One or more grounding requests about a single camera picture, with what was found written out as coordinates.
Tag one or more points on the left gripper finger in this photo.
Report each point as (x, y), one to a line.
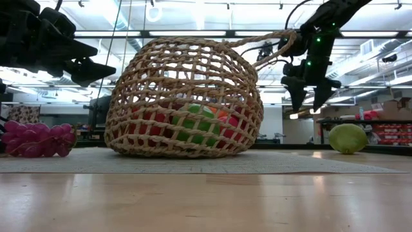
(85, 69)
(72, 45)

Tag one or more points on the black linear ceiling light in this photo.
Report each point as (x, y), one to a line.
(193, 33)

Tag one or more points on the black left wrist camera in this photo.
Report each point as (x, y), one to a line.
(58, 19)

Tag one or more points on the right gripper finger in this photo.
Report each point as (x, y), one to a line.
(295, 91)
(322, 95)

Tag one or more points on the woven straw basket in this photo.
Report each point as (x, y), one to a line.
(167, 151)

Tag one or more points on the black ceiling dome fixture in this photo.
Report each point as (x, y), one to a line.
(389, 58)

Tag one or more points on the red plastic bag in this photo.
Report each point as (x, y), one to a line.
(368, 115)

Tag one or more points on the shelf with red bins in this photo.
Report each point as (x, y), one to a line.
(392, 132)

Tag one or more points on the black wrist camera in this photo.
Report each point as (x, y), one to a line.
(293, 70)
(58, 19)

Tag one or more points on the purple grape bunch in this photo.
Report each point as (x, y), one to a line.
(32, 138)

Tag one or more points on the brown cardboard box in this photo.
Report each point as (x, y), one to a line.
(399, 109)

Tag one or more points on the red tomato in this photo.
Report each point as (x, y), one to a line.
(151, 125)

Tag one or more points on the floral patterned box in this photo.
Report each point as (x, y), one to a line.
(22, 114)

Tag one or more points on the black background monitor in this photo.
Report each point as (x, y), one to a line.
(101, 112)

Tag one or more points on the green pear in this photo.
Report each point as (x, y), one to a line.
(347, 138)

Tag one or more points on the black overhead camera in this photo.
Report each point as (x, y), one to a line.
(264, 51)

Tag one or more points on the grey woven placemat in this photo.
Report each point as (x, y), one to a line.
(193, 166)

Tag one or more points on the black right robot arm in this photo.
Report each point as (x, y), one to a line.
(338, 9)

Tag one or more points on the green apple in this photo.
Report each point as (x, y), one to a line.
(196, 127)

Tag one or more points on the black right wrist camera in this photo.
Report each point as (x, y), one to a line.
(293, 70)

